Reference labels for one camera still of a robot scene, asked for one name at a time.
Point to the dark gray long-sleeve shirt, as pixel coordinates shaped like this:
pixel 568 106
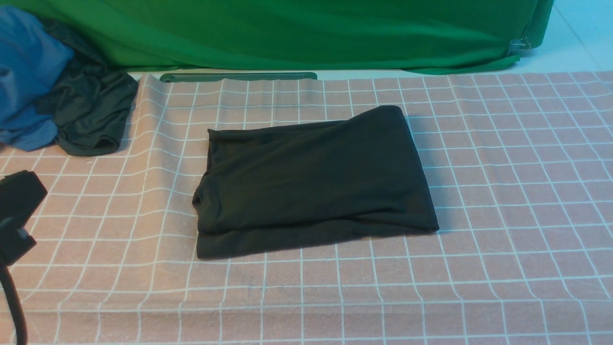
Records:
pixel 296 186

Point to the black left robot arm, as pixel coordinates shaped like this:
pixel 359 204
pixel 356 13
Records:
pixel 21 194

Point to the green backdrop cloth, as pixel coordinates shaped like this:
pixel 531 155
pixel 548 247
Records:
pixel 432 37

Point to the pink grid-pattern tablecloth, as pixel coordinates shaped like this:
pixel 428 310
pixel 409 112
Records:
pixel 520 168

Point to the dark gray crumpled garment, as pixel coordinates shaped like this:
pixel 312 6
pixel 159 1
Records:
pixel 90 102

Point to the clear binder clip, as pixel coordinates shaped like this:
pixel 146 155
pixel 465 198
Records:
pixel 518 45

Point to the blue crumpled garment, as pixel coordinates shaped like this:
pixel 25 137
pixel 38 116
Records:
pixel 31 62

